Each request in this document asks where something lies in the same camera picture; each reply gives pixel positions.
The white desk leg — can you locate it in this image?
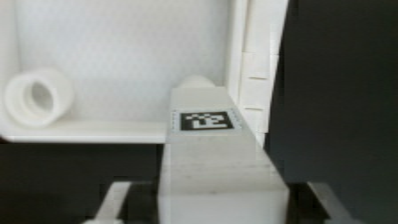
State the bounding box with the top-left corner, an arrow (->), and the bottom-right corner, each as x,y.
158,76 -> 289,224

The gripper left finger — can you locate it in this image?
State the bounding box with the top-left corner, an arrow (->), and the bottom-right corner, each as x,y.
81,181 -> 156,224

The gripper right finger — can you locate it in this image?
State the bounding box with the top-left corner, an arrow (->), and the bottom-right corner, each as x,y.
286,182 -> 362,224

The white desk top tray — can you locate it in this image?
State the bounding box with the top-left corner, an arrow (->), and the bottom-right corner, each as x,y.
0,0 -> 236,144

